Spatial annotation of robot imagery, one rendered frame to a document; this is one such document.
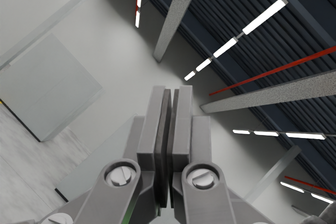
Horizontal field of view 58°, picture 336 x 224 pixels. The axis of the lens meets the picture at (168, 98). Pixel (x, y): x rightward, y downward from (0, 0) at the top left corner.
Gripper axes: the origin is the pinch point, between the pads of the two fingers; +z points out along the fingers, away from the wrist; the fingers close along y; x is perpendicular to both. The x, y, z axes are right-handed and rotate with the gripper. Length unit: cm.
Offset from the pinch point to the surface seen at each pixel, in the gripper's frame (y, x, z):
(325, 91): 202, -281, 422
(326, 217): 13.8, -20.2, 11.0
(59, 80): -334, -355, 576
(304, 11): 188, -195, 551
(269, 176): 231, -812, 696
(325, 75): 189, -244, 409
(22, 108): -410, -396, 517
